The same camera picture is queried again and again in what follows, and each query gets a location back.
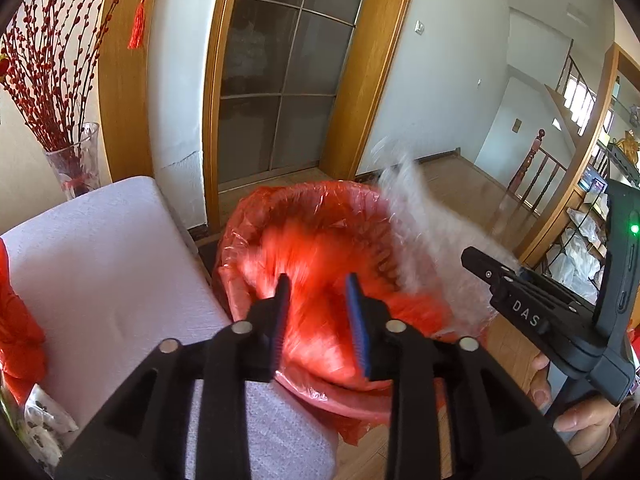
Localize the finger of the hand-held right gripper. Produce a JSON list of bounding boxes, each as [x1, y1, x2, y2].
[[461, 246, 596, 313]]

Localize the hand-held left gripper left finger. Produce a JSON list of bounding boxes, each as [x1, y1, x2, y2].
[[55, 274, 293, 480]]

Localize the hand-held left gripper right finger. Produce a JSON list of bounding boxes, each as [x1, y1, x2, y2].
[[345, 272, 583, 480]]

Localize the clear plastic wrap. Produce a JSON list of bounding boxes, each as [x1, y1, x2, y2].
[[370, 135, 521, 341]]

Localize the red plastic trash basket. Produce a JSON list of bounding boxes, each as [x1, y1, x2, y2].
[[220, 185, 496, 421]]

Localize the red-lined trash bin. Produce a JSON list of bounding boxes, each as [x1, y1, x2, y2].
[[212, 180, 501, 448]]

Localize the person's right hand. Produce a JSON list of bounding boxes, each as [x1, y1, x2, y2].
[[529, 352, 626, 458]]

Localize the white plastic bag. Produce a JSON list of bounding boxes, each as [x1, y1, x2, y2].
[[550, 210, 611, 291]]

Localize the red-brown stair railing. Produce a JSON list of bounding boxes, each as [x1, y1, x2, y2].
[[507, 129, 568, 216]]

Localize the black metal shelf rack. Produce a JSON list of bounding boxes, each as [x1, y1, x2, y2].
[[547, 105, 640, 301]]

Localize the gold ornament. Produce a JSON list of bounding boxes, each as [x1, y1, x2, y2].
[[614, 130, 640, 166]]

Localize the white clothed table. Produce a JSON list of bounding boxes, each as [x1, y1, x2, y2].
[[0, 176, 338, 480]]

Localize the wooden staircase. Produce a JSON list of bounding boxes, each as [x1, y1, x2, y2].
[[542, 40, 618, 151]]

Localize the frosted glass sliding door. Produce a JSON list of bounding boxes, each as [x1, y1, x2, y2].
[[217, 0, 376, 186]]

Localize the glass vase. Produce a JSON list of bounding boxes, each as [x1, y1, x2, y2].
[[44, 122, 103, 198]]

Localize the white patterned wrapper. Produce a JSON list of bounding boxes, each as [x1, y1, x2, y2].
[[22, 382, 81, 471]]

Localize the red plastic bag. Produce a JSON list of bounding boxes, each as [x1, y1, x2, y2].
[[0, 237, 48, 408]]

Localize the red berry branches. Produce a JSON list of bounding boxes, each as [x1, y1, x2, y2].
[[0, 0, 143, 161]]

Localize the wooden doorway frame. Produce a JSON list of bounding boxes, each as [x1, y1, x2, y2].
[[515, 42, 640, 266]]

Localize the red knot wall ornament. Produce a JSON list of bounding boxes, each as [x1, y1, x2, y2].
[[125, 0, 177, 51]]

